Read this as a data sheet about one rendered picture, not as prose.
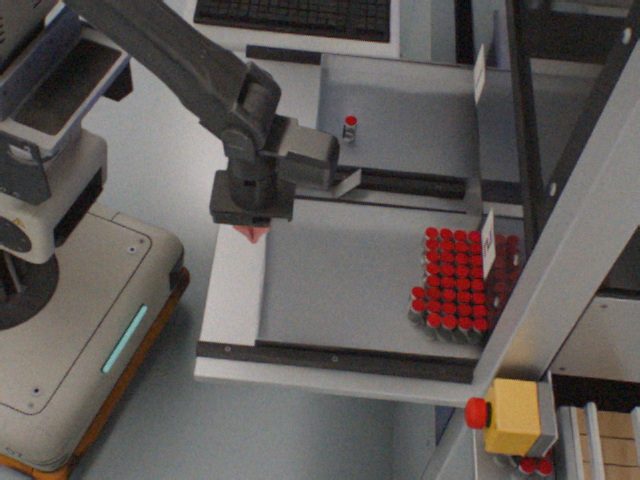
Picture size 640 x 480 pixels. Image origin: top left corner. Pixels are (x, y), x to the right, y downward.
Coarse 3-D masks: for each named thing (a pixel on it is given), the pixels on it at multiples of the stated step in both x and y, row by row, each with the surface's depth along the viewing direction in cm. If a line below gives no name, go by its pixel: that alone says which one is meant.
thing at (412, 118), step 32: (320, 64) 160; (352, 64) 161; (384, 64) 161; (416, 64) 160; (320, 96) 158; (352, 96) 159; (384, 96) 159; (416, 96) 160; (448, 96) 160; (320, 128) 154; (384, 128) 155; (416, 128) 155; (448, 128) 156; (352, 160) 150; (384, 160) 150; (416, 160) 151; (448, 160) 151; (480, 192) 148
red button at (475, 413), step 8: (472, 400) 111; (480, 400) 111; (464, 408) 113; (472, 408) 110; (480, 408) 110; (464, 416) 112; (472, 416) 110; (480, 416) 110; (472, 424) 110; (480, 424) 110
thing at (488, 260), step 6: (486, 222) 127; (492, 222) 123; (486, 228) 126; (492, 228) 123; (486, 234) 126; (492, 234) 122; (492, 240) 122; (486, 246) 125; (492, 246) 121; (486, 252) 125; (492, 252) 121; (486, 258) 124; (492, 258) 121; (486, 264) 124; (486, 270) 124; (486, 276) 124
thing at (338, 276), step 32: (288, 224) 141; (320, 224) 142; (352, 224) 142; (384, 224) 143; (416, 224) 143; (448, 224) 142; (288, 256) 138; (320, 256) 138; (352, 256) 138; (384, 256) 139; (416, 256) 139; (288, 288) 134; (320, 288) 135; (352, 288) 135; (384, 288) 135; (288, 320) 131; (320, 320) 131; (352, 320) 132; (384, 320) 132; (352, 352) 126; (384, 352) 126; (416, 352) 125; (448, 352) 130; (480, 352) 130
